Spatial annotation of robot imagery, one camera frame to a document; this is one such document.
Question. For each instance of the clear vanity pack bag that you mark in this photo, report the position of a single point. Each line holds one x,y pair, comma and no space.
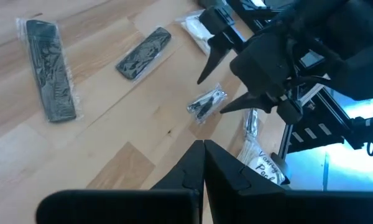
194,29
261,161

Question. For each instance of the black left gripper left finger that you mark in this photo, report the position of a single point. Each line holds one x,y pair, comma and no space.
189,174

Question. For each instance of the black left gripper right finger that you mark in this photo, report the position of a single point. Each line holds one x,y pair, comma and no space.
223,180

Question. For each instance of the silver nail clipper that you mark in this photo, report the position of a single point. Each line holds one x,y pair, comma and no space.
251,124
205,104

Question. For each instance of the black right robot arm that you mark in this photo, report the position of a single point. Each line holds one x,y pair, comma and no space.
345,46

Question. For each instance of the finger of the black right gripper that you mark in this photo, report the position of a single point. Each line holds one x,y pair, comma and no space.
220,43
251,102

